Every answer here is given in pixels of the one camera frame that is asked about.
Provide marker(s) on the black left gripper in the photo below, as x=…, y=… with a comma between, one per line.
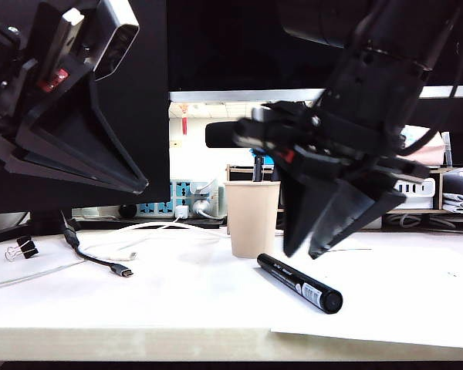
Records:
x=7, y=77

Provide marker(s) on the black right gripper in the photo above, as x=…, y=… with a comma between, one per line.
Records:
x=362, y=115

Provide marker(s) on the black marker white label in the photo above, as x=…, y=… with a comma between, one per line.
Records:
x=297, y=283

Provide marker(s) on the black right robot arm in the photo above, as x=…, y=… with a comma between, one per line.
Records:
x=389, y=23

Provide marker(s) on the beige paper cup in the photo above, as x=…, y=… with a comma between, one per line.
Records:
x=252, y=219

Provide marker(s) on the slim black marker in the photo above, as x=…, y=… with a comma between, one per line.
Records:
x=258, y=171

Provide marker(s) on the white flat box apple logo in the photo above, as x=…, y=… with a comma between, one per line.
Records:
x=418, y=203

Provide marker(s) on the black round knob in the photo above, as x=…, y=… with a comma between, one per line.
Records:
x=128, y=210

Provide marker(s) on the white multi-port charger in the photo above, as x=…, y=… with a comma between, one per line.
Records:
x=416, y=188

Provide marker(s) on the large black monitor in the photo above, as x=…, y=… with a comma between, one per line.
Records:
x=150, y=135

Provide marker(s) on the black monitor stand leg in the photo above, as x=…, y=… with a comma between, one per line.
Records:
x=7, y=233

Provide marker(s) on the black wooden desk organiser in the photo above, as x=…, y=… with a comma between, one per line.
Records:
x=239, y=168

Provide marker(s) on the large white paper sheet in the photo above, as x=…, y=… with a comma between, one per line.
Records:
x=389, y=293

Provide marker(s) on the black binder clip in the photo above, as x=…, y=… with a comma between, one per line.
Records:
x=28, y=246

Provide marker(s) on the black flat monitor base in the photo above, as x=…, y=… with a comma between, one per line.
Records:
x=139, y=223

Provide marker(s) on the pink tissue pack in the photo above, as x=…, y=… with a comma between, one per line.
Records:
x=428, y=154

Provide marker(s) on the red hanging banner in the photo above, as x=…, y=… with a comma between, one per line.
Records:
x=184, y=119

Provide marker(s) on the blue white power strip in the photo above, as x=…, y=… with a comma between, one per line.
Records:
x=185, y=190

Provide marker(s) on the white power plug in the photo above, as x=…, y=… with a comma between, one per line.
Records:
x=200, y=186

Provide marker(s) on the black chair headrest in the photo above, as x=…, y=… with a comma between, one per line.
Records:
x=220, y=135

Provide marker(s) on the white USB charger plug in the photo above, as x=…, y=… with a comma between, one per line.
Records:
x=181, y=212

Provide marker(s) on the black monitor silver bezel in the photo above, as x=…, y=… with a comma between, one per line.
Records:
x=224, y=46

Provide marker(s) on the black left camera bracket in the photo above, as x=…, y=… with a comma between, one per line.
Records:
x=58, y=38

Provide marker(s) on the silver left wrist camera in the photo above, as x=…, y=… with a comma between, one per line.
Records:
x=117, y=42

